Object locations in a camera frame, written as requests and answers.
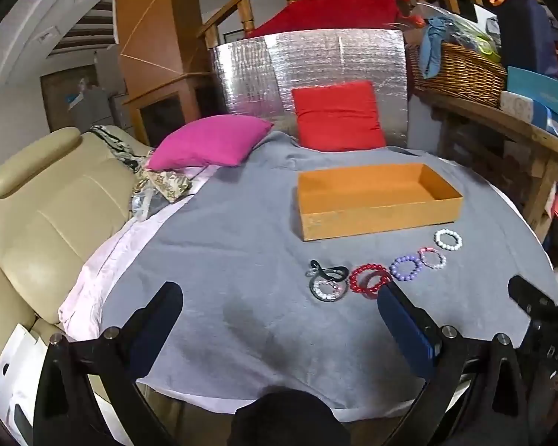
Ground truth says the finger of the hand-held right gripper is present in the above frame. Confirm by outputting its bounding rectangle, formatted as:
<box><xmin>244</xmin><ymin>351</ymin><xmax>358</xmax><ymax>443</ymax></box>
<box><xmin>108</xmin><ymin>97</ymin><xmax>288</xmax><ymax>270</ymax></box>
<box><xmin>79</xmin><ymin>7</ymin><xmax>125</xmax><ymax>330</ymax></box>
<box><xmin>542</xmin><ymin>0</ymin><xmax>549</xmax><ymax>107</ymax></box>
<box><xmin>508</xmin><ymin>275</ymin><xmax>558</xmax><ymax>314</ymax></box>

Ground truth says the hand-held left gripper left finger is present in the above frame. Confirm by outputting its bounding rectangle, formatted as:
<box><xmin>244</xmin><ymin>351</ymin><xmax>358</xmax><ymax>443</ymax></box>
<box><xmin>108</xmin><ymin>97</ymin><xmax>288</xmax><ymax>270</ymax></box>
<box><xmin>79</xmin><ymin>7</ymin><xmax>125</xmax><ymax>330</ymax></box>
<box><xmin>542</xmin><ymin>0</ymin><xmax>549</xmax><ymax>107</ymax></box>
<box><xmin>32</xmin><ymin>281</ymin><xmax>184</xmax><ymax>446</ymax></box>

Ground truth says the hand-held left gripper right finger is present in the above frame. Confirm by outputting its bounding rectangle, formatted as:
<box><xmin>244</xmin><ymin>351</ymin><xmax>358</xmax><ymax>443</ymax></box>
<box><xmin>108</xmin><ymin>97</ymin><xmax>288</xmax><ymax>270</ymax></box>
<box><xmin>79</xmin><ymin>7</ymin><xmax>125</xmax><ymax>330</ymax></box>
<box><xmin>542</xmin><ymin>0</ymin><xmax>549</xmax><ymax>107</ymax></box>
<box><xmin>376</xmin><ymin>281</ymin><xmax>532</xmax><ymax>446</ymax></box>

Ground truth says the white bead bracelet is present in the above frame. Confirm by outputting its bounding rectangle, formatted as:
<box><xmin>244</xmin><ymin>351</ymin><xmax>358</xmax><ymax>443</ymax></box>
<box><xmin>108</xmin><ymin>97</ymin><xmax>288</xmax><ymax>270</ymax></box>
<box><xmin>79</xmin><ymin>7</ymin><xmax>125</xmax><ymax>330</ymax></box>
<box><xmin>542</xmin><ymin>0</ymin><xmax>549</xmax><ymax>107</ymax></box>
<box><xmin>433</xmin><ymin>228</ymin><xmax>463</xmax><ymax>252</ymax></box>

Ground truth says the orange cardboard box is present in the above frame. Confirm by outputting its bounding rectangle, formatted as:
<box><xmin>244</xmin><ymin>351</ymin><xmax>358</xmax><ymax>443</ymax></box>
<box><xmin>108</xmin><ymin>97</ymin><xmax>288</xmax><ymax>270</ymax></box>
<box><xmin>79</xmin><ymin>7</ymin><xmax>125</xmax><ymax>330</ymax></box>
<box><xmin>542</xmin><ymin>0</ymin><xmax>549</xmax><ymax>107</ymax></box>
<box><xmin>298</xmin><ymin>162</ymin><xmax>464</xmax><ymax>242</ymax></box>

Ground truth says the black bangle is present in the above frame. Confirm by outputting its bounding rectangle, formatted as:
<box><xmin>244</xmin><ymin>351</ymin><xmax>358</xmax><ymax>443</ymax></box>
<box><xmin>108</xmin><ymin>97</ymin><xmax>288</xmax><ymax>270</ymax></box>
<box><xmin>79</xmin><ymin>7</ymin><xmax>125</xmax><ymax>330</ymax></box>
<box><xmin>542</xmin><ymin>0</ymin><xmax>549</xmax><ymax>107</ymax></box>
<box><xmin>309</xmin><ymin>275</ymin><xmax>349</xmax><ymax>304</ymax></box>

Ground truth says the grey blanket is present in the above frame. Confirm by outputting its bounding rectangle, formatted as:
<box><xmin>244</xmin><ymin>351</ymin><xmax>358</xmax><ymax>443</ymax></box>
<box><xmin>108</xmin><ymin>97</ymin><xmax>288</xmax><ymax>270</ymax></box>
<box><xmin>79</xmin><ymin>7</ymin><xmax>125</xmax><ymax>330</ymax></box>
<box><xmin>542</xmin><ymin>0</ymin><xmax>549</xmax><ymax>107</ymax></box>
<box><xmin>97</xmin><ymin>130</ymin><xmax>557</xmax><ymax>423</ymax></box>

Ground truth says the white paper bag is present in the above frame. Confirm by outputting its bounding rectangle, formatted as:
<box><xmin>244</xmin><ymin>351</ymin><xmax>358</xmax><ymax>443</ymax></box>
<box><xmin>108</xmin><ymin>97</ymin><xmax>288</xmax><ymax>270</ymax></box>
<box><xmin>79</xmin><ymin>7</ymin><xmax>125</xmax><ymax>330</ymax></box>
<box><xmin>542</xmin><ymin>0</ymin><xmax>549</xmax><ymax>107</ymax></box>
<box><xmin>0</xmin><ymin>323</ymin><xmax>68</xmax><ymax>446</ymax></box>

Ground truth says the beige patterned cloth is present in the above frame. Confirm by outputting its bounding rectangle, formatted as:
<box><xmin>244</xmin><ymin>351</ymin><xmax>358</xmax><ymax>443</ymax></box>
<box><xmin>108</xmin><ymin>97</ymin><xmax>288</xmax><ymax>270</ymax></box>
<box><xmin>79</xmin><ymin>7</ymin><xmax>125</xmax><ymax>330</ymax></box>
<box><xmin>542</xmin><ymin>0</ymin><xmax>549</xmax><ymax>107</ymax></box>
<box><xmin>130</xmin><ymin>167</ymin><xmax>194</xmax><ymax>205</ymax></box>

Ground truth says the beige leather sofa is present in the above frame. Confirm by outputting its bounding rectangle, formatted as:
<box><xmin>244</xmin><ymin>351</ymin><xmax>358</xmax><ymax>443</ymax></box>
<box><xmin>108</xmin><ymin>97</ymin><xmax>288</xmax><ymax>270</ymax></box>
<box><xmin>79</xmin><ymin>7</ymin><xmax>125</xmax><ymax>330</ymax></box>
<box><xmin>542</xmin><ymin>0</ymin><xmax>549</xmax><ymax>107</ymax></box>
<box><xmin>0</xmin><ymin>125</ymin><xmax>168</xmax><ymax>400</ymax></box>

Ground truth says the wooden side table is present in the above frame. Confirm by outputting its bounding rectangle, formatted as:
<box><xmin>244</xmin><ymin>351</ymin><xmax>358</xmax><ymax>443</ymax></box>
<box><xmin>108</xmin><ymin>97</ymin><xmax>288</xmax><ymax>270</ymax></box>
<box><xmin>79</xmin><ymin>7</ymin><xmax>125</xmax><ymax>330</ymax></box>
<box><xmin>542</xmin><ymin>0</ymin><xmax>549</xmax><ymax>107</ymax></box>
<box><xmin>414</xmin><ymin>88</ymin><xmax>558</xmax><ymax>242</ymax></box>

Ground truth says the white tissue box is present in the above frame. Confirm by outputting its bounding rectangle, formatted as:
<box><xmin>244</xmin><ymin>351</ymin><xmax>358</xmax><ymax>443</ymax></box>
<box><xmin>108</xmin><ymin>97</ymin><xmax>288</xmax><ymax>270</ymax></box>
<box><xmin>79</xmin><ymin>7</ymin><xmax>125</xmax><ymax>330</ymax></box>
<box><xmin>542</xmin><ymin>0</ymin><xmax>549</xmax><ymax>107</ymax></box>
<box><xmin>499</xmin><ymin>90</ymin><xmax>552</xmax><ymax>124</ymax></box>

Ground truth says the magenta pillow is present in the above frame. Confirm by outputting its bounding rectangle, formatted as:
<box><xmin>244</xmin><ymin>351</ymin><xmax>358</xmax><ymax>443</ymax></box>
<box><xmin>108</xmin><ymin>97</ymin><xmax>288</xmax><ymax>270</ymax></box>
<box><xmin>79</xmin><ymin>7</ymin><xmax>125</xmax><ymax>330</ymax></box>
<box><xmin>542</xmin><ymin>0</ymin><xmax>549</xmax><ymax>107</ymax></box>
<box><xmin>146</xmin><ymin>115</ymin><xmax>275</xmax><ymax>171</ymax></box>

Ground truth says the black and white striped cloth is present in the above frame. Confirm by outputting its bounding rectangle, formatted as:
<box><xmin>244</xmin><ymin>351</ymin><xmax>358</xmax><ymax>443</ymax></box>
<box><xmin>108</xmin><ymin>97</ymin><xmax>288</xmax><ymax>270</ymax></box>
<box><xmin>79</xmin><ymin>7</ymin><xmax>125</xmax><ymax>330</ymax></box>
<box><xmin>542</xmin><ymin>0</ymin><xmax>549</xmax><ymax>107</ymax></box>
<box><xmin>90</xmin><ymin>125</ymin><xmax>146</xmax><ymax>171</ymax></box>

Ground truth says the blue cardboard box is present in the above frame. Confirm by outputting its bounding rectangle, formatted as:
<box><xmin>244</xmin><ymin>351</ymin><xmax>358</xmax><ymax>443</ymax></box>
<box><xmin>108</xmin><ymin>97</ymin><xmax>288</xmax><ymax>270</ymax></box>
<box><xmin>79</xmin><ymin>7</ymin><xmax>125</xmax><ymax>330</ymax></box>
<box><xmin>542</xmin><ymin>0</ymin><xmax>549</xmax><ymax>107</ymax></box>
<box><xmin>507</xmin><ymin>66</ymin><xmax>558</xmax><ymax>129</ymax></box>

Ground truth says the wicker basket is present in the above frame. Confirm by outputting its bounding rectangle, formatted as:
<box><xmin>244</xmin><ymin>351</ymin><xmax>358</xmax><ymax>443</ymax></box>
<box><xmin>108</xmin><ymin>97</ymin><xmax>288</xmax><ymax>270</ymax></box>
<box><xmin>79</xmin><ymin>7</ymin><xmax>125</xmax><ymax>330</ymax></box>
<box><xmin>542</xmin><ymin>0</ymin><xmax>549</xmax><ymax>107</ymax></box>
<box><xmin>407</xmin><ymin>42</ymin><xmax>508</xmax><ymax>109</ymax></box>

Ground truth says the red cushion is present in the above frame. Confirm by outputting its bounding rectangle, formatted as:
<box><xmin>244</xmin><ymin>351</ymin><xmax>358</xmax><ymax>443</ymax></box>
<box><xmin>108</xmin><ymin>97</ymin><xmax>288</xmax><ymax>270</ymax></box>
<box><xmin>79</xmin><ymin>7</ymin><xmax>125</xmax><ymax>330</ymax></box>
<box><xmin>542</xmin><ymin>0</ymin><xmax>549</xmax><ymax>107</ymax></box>
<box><xmin>291</xmin><ymin>80</ymin><xmax>388</xmax><ymax>152</ymax></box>

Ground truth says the dark blue garment bag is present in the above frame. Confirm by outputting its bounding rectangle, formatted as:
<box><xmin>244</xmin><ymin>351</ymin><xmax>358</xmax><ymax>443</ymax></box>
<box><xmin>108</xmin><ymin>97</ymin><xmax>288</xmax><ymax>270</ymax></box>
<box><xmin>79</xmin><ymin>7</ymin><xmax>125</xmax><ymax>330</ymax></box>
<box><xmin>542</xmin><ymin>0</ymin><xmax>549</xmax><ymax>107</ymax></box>
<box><xmin>495</xmin><ymin>0</ymin><xmax>558</xmax><ymax>78</ymax></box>

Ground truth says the blue cloth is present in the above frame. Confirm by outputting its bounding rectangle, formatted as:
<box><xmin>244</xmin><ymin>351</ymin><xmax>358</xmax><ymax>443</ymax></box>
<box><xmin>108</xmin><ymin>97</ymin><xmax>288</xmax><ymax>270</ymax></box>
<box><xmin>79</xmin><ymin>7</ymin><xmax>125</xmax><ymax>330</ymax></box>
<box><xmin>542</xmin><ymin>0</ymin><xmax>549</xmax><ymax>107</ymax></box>
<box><xmin>418</xmin><ymin>16</ymin><xmax>453</xmax><ymax>80</ymax></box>

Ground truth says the silver foil panel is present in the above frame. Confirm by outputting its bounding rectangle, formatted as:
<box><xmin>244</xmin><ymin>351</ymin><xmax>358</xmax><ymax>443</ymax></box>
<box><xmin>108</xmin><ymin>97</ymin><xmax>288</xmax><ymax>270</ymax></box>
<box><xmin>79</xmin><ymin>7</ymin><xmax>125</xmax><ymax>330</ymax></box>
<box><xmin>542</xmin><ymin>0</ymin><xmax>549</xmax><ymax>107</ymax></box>
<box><xmin>212</xmin><ymin>29</ymin><xmax>409</xmax><ymax>149</ymax></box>

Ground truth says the orange wooden column cabinet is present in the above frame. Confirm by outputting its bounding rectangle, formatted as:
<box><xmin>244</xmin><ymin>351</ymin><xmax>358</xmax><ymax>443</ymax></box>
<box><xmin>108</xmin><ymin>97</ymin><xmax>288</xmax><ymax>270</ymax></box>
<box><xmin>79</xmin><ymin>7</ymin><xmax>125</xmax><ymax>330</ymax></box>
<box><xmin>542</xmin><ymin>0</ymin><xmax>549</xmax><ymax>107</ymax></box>
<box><xmin>113</xmin><ymin>0</ymin><xmax>215</xmax><ymax>148</ymax></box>

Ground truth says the red blanket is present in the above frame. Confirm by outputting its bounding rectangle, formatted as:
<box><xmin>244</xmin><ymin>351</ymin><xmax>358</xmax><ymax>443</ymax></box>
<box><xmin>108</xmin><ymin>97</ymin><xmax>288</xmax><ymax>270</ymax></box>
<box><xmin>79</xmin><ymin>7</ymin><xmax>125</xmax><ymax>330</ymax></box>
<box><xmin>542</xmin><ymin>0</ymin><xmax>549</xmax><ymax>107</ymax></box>
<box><xmin>244</xmin><ymin>0</ymin><xmax>413</xmax><ymax>41</ymax></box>

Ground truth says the wooden stair railing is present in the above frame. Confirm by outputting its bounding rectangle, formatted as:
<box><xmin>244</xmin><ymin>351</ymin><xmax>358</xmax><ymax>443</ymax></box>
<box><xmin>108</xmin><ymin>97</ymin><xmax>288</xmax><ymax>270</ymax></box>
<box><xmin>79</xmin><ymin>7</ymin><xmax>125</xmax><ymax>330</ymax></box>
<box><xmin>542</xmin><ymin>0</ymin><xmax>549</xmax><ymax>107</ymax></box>
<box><xmin>198</xmin><ymin>0</ymin><xmax>540</xmax><ymax>50</ymax></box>

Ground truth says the red bead bracelet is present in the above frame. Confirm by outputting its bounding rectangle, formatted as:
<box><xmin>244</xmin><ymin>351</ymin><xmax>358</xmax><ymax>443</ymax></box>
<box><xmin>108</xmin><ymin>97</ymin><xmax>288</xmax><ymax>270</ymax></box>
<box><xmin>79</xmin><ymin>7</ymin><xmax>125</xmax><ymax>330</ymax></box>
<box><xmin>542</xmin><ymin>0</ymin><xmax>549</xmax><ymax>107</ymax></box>
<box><xmin>360</xmin><ymin>271</ymin><xmax>394</xmax><ymax>301</ymax></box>
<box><xmin>349</xmin><ymin>263</ymin><xmax>383</xmax><ymax>296</ymax></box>

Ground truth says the purple bead bracelet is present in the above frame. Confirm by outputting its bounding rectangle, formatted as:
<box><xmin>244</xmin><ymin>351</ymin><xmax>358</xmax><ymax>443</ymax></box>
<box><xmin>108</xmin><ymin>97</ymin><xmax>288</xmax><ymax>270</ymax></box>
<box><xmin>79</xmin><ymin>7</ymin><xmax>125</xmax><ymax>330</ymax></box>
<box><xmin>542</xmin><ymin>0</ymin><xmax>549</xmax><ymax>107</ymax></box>
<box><xmin>389</xmin><ymin>255</ymin><xmax>424</xmax><ymax>282</ymax></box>

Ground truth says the pink bead bracelet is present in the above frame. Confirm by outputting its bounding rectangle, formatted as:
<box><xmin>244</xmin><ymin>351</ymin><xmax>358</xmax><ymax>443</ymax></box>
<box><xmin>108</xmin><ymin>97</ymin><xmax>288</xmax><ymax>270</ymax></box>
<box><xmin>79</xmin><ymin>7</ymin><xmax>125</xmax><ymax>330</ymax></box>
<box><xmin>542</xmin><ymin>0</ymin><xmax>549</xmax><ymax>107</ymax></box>
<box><xmin>417</xmin><ymin>246</ymin><xmax>448</xmax><ymax>271</ymax></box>

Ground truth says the clear bead bracelet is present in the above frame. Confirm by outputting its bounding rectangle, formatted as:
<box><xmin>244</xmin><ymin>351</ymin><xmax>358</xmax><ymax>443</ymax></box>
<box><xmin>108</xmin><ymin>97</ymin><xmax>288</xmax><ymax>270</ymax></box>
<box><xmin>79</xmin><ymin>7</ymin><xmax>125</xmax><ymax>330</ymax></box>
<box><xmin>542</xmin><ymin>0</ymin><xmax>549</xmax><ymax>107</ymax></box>
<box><xmin>315</xmin><ymin>281</ymin><xmax>345</xmax><ymax>301</ymax></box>

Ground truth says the black cord bracelet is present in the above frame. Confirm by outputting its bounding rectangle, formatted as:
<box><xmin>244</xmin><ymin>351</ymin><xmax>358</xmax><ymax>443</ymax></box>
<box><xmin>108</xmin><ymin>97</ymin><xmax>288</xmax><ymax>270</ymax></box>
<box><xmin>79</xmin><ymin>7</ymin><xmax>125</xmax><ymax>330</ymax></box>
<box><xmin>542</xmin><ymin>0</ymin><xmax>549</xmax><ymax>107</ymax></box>
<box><xmin>307</xmin><ymin>259</ymin><xmax>349</xmax><ymax>284</ymax></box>

